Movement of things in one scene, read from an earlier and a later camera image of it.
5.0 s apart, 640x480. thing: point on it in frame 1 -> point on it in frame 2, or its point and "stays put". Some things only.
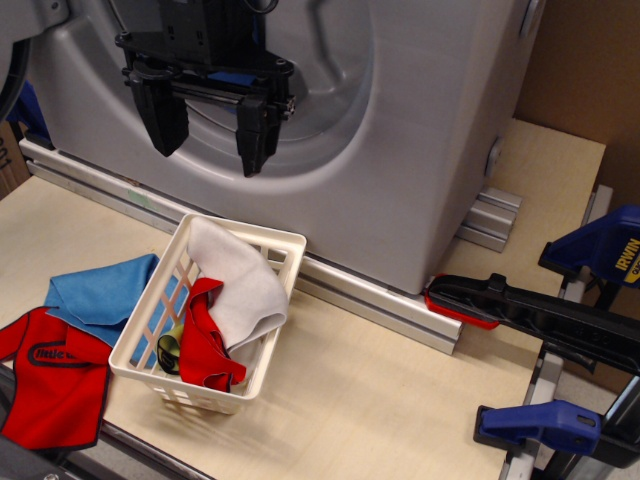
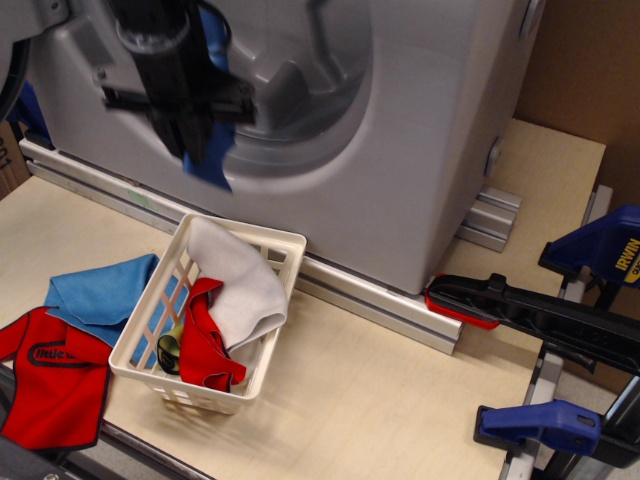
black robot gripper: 210,49 -> 165,42
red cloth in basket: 205,357 stays put
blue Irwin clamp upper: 609,245 stays put
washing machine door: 20,21 stays put
